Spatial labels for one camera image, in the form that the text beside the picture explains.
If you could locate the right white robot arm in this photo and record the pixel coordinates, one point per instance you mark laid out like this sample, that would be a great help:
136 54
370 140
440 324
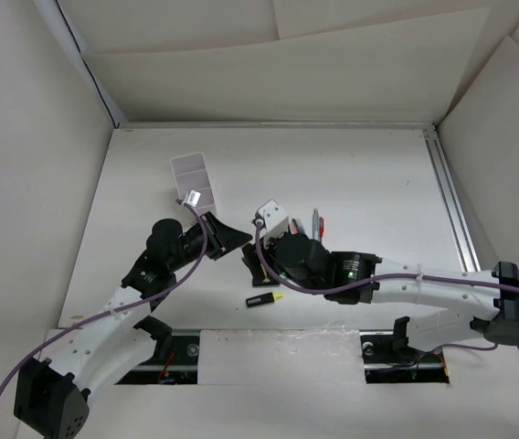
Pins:
469 304

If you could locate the aluminium rail right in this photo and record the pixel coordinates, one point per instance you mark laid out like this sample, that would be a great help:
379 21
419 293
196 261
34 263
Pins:
461 233

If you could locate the light blue mechanical pencil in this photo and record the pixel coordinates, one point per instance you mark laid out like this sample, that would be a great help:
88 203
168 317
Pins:
316 225

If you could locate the black blue pen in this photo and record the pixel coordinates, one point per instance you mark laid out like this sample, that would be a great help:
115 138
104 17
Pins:
301 226

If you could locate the white three-compartment organizer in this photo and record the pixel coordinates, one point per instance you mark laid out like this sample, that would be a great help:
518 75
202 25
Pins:
190 173

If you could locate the black yellow highlighter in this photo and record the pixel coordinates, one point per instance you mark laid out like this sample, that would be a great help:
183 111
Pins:
262 299

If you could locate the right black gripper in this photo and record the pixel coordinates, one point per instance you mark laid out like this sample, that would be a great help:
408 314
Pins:
253 260

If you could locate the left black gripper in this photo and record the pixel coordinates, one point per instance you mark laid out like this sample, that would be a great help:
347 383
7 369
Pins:
221 239

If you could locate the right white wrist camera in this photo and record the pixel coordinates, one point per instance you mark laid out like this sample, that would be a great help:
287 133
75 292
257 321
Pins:
275 220

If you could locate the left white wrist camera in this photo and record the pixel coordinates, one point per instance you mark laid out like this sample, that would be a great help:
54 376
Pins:
192 198

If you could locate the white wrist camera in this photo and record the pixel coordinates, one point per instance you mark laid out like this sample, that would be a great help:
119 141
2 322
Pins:
192 198
275 220

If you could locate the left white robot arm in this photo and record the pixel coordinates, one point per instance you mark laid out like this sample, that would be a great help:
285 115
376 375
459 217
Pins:
54 394

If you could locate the clear red pen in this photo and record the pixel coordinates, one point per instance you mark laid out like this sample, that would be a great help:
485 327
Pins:
321 229

